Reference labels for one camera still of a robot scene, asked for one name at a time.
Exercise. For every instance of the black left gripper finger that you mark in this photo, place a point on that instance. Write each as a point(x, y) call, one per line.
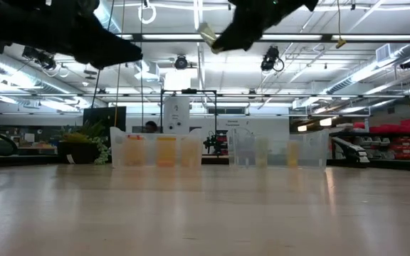
point(112, 53)

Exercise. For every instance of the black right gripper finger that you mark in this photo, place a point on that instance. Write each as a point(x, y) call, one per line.
point(237, 35)

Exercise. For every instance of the large orange bottle red mark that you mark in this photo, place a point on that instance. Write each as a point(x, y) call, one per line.
point(134, 153)

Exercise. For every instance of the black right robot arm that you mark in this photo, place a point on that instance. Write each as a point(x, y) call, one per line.
point(297, 4)

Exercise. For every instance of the clear plastic bin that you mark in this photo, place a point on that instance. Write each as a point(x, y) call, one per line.
point(149, 156)
point(311, 153)

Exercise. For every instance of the long white light bar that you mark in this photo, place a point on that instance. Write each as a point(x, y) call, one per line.
point(126, 36)
point(374, 37)
point(172, 36)
point(290, 36)

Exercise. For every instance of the black monitor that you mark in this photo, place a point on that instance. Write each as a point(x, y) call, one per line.
point(105, 117)

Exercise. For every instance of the person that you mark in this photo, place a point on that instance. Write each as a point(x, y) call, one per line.
point(151, 127)

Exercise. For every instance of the white cabinet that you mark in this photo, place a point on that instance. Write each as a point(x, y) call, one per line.
point(176, 113)

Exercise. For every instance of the green potted succulent plant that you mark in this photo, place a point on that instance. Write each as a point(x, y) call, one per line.
point(80, 151)

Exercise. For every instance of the small black red machine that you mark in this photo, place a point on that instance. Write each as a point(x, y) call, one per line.
point(213, 144)

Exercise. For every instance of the grey ceiling air vent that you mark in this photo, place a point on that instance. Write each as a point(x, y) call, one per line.
point(386, 52)

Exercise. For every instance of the black device white stripe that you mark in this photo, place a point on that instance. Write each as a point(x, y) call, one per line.
point(351, 151)

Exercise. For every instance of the black ceiling device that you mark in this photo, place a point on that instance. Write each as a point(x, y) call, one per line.
point(408, 64)

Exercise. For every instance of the shelf with red bins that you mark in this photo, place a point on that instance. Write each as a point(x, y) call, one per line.
point(404, 142)

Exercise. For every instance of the round black overhead camera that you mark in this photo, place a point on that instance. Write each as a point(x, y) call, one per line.
point(181, 62)

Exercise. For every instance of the black aluminium station frame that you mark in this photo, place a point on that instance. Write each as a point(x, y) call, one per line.
point(326, 37)

